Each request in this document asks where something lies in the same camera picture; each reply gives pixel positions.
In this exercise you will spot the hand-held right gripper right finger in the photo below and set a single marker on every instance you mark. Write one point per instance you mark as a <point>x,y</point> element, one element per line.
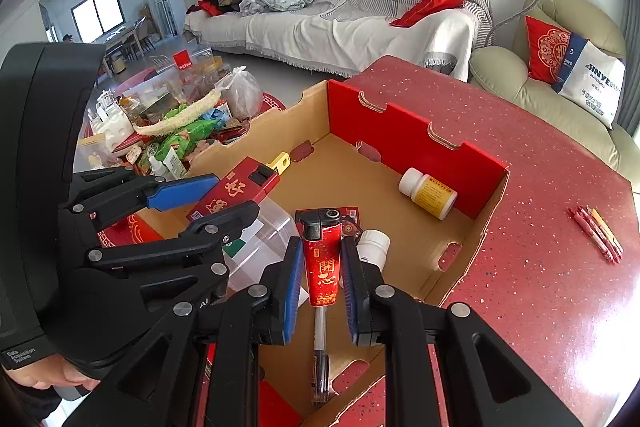
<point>350,297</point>

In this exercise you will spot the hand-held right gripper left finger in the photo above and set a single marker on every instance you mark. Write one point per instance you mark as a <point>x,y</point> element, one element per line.
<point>292,297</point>

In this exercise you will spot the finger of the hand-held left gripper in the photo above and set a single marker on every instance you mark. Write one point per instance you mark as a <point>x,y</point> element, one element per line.
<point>235,217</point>
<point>180,192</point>

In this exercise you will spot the red box with black end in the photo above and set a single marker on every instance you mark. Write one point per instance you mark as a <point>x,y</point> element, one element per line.
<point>235,187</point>

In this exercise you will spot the clear plastic box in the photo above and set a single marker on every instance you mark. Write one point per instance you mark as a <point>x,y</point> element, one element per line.
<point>270,227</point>

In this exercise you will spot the red gold-print lighter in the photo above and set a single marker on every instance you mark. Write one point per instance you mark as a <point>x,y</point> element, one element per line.
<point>320,267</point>

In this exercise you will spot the silver black marker pen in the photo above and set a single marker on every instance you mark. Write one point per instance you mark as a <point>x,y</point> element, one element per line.
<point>320,342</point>

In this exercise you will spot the small white pill bottle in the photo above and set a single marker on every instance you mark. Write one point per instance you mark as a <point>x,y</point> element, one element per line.
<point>375,242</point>

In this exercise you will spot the yellow blade case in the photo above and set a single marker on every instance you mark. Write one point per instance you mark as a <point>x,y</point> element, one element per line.
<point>280,162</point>

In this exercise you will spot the mahjong-print lighter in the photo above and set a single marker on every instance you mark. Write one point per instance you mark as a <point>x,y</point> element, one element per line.
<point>351,219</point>

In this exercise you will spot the red cardboard box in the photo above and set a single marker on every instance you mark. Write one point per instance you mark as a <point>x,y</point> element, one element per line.
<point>350,167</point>

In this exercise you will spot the white yellow-label pill bottle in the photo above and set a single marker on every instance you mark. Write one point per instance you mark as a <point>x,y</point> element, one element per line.
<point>435,197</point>

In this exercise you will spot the person's left forearm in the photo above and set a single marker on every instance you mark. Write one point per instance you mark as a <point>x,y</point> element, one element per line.
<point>25,407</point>

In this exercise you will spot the person's left hand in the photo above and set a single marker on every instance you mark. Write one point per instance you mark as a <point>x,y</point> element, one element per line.
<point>50,374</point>

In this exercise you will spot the small dropper bottle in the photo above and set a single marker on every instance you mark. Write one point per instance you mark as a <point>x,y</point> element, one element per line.
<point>156,167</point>

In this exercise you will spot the green snack packet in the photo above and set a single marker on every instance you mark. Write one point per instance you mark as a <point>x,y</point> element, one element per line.
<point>195,132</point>

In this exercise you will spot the pale dried loofah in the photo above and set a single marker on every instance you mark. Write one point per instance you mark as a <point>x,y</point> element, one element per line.
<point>175,119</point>

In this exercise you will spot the white desk organizer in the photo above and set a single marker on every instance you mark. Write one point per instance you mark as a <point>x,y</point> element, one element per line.
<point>112,122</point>

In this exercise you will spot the clear plastic bag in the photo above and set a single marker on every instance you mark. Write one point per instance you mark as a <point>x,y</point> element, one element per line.
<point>242,94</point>

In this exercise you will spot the red round side table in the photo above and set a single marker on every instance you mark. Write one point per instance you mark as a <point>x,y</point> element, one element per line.
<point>272,102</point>

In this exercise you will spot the clear storage box red label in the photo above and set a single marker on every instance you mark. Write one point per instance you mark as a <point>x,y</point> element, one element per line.
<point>182,59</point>

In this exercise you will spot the dining table with chairs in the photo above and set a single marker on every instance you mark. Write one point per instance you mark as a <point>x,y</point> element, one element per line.
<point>122,39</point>

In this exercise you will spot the window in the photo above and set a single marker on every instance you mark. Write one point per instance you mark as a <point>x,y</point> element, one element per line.
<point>97,12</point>

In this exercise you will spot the grey striped covered sofa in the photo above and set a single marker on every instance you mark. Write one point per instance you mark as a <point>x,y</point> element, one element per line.
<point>350,17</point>

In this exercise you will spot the red pen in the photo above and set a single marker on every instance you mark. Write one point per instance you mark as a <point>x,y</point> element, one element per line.
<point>590,234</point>
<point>600,234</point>
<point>607,234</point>

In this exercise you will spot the yellow pen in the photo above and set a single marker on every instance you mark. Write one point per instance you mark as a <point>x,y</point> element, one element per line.
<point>605,222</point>

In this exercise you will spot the beige armchair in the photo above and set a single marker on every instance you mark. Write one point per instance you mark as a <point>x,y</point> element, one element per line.
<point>505,77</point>

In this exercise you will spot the plain red cushion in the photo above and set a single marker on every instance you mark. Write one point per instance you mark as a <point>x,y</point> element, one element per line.
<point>435,4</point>

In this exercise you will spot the red patterned cushion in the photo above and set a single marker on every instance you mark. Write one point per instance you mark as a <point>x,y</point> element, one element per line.
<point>545,49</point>

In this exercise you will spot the white printed tote bag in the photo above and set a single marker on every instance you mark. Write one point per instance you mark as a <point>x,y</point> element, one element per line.
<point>592,82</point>

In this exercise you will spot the grey-green curtain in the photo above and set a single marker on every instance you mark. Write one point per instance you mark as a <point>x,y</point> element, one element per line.
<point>631,17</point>

